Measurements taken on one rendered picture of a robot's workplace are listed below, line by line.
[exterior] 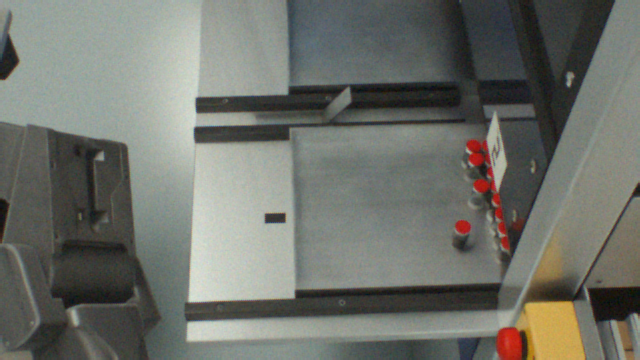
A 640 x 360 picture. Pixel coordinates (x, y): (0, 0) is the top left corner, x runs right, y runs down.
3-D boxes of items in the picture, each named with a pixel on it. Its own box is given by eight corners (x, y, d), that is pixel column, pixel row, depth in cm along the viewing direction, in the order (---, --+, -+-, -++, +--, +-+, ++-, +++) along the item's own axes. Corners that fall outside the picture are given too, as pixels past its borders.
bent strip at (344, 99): (348, 111, 129) (350, 85, 124) (350, 127, 127) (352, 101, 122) (255, 115, 128) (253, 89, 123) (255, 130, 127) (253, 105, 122)
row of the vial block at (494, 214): (490, 157, 124) (496, 138, 120) (512, 266, 114) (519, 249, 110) (475, 158, 124) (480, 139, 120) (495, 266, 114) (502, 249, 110)
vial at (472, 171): (477, 170, 123) (482, 151, 119) (479, 183, 121) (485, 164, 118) (462, 171, 123) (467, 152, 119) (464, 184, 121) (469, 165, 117)
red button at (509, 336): (524, 335, 98) (531, 320, 95) (530, 368, 96) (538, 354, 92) (491, 336, 98) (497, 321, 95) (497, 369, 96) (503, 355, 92)
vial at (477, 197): (482, 196, 120) (488, 178, 116) (484, 210, 119) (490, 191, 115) (466, 197, 120) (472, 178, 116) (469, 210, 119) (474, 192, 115)
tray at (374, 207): (518, 135, 127) (523, 121, 124) (554, 292, 112) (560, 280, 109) (289, 142, 125) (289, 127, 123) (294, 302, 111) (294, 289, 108)
